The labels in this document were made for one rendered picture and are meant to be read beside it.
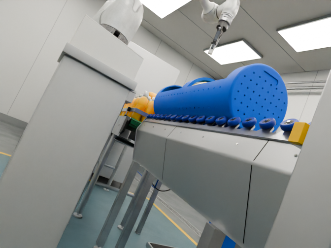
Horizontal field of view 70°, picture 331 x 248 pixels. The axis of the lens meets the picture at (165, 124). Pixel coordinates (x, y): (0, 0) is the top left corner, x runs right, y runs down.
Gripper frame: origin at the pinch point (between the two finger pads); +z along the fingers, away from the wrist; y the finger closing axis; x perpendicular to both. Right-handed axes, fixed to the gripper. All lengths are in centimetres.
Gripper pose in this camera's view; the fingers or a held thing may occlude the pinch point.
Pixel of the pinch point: (211, 49)
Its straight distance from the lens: 167.8
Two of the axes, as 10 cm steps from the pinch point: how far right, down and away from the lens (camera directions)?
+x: 9.0, 3.9, -2.0
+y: -1.2, -2.3, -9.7
